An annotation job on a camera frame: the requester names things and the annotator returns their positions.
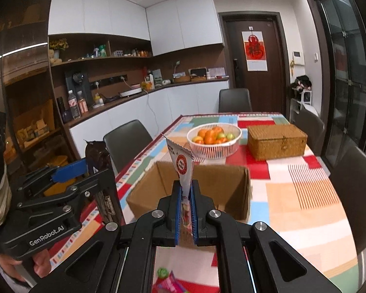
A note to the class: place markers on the woven wicker lidded box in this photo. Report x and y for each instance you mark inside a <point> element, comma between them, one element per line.
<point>276,141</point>

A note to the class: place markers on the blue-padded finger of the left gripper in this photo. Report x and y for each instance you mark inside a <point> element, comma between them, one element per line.
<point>50,180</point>

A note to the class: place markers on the dark wooden door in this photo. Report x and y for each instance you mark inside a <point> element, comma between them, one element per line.
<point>268,90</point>

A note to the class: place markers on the white upper wall cabinets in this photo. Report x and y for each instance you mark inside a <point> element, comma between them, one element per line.
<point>170,25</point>

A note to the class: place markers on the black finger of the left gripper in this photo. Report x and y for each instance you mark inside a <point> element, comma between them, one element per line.
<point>101,183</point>

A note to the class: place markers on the dark brown snack packet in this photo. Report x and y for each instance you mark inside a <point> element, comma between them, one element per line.
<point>98,160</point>

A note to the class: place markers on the white triangular snack packet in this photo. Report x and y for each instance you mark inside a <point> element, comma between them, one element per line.
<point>182,159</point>

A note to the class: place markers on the dark chair left side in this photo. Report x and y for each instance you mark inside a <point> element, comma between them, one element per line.
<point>125,142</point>

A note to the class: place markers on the pink drink bottle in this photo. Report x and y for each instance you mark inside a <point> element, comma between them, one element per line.
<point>82,103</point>

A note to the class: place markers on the glass sliding door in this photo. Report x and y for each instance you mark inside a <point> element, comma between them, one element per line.
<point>341,30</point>

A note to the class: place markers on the person's left hand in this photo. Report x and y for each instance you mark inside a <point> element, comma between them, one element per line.
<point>40,263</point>

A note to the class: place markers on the dark chair right far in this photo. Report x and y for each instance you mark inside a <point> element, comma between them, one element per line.
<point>308,121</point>

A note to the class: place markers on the dark chair right near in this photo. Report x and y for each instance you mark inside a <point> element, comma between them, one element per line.
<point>349,180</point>

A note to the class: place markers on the pink hawthorn snack packet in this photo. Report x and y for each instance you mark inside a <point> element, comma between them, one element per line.
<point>168,285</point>

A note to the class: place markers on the red fu door calendar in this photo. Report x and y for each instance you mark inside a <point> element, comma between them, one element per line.
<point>254,51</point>

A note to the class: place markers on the black coffee machine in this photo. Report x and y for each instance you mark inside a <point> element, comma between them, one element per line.
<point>78,81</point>

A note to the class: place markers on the white plastic fruit basket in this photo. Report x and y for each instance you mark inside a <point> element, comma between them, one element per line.
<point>215,151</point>

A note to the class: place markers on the green wrapped candy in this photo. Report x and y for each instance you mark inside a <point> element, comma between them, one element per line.
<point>162,273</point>

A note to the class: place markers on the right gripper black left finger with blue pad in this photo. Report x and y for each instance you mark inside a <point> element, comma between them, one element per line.
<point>157,228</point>

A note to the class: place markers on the oranges in basket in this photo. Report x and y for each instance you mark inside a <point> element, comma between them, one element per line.
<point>213,136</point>

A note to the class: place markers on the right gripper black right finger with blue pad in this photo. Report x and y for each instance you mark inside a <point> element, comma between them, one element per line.
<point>212,227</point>

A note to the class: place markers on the dark chair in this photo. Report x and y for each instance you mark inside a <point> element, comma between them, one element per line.
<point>125,142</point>
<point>349,180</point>
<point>308,121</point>

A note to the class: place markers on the colourful patchwork tablecloth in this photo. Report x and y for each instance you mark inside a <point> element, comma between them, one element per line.
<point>294,196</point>

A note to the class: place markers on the dark chair far end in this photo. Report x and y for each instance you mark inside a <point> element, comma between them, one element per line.
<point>234,101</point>

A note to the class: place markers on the clear water bottle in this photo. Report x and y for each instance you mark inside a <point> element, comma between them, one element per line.
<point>73,105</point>

